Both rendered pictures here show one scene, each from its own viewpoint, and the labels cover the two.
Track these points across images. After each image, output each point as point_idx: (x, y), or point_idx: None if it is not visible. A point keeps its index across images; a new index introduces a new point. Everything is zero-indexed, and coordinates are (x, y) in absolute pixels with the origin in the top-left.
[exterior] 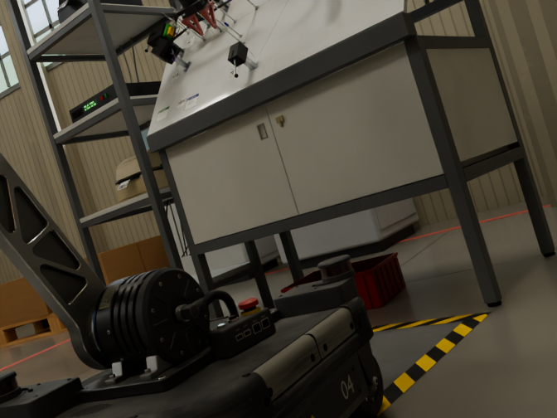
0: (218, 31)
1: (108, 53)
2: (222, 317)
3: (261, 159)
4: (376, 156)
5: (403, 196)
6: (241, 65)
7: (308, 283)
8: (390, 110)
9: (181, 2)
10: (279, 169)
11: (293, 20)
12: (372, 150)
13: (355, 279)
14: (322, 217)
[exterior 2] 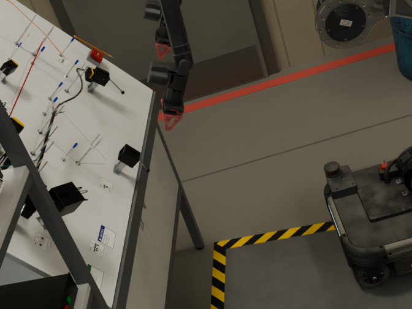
0: None
1: (66, 226)
2: (344, 234)
3: (147, 248)
4: (167, 194)
5: (178, 211)
6: (105, 176)
7: (331, 186)
8: (160, 159)
9: (183, 99)
10: (154, 246)
11: (94, 124)
12: (165, 191)
13: None
14: (173, 262)
